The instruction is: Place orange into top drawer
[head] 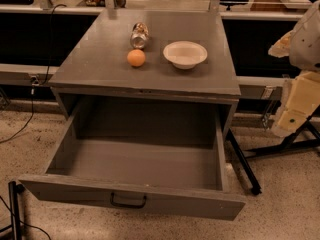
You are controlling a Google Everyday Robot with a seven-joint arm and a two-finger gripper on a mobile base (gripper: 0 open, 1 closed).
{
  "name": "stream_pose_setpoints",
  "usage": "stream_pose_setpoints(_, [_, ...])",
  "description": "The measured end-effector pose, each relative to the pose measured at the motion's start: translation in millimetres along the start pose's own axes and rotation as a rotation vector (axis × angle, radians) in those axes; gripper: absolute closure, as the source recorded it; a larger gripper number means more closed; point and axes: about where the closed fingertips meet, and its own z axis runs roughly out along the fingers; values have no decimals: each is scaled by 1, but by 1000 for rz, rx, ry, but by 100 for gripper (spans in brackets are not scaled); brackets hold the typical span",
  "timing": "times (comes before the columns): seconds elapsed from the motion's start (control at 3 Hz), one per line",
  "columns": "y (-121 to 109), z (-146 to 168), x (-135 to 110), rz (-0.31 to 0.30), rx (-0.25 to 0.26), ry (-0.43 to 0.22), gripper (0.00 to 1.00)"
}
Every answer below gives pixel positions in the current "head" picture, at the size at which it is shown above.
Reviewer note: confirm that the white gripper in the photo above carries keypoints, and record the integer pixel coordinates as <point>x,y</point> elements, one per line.
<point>307,49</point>

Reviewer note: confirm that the orange fruit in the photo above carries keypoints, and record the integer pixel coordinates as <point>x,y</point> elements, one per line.
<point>136,58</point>

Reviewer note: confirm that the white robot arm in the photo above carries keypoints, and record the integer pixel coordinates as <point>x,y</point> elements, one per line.
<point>305,41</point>

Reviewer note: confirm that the open grey top drawer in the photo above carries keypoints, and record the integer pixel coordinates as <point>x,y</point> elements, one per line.
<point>171,152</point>

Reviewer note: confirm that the black floor stand right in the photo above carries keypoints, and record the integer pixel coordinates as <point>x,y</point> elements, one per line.
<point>288,145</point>

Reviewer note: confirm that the white bowl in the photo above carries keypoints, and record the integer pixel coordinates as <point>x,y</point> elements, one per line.
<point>185,55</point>

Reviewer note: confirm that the metal can lying down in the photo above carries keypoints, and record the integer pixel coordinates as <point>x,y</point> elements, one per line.
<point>139,36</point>

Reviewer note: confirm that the grey cabinet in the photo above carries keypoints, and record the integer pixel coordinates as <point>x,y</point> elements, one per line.
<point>98,65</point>

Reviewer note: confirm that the black stand bottom left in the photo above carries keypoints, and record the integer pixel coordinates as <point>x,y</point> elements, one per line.
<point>15,224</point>

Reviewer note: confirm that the black drawer handle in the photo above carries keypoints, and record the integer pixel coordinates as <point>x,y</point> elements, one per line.
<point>126,202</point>

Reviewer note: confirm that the grey horizontal rail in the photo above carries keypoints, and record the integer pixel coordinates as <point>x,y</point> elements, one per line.
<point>25,75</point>

